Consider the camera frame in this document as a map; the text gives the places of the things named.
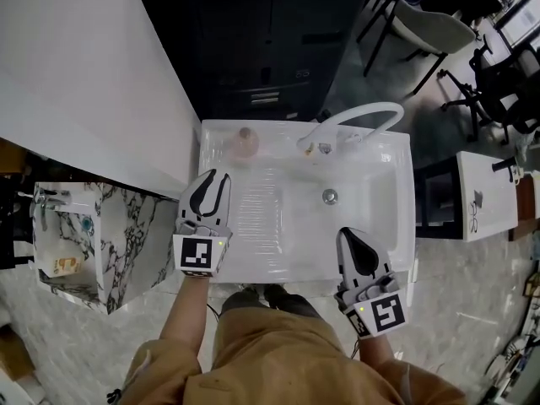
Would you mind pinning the metal sink drain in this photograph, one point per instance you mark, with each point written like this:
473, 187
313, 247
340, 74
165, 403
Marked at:
330, 196

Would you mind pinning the white curved faucet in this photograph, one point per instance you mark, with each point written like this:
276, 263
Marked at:
363, 110

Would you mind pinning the chrome faucet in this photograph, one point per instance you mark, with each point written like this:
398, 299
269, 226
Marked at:
44, 201

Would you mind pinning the grey chair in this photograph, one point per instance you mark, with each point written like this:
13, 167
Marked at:
426, 28

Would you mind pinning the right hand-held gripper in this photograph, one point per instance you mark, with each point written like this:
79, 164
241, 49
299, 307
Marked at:
379, 310

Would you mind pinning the pink bottle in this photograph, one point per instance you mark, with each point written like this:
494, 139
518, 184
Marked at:
243, 145

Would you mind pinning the person's dark shoes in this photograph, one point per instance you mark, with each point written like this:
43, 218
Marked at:
274, 298

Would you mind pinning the yellow printed box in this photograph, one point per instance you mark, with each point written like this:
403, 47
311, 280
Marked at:
66, 266

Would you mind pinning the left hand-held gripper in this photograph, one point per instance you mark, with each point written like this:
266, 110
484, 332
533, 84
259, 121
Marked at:
196, 252

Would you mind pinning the person's left forearm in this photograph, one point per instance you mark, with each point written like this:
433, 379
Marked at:
185, 310

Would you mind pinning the marble sink cabinet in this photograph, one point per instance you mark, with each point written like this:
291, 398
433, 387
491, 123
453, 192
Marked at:
122, 251

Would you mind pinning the black office chair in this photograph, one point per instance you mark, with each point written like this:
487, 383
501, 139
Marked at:
493, 87

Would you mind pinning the eyeglasses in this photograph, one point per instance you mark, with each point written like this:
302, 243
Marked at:
475, 217

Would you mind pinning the dark cabinet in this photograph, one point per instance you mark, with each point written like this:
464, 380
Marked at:
261, 40

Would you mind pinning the person's tan jacket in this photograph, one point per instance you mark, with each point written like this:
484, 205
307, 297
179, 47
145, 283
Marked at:
274, 361

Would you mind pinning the person's right forearm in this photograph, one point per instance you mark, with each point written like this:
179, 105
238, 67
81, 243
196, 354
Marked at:
377, 348

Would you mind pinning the small white sink basin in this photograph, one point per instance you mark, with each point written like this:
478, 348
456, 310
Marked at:
489, 209

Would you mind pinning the white sink counter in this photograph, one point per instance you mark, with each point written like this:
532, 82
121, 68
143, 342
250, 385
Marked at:
270, 243

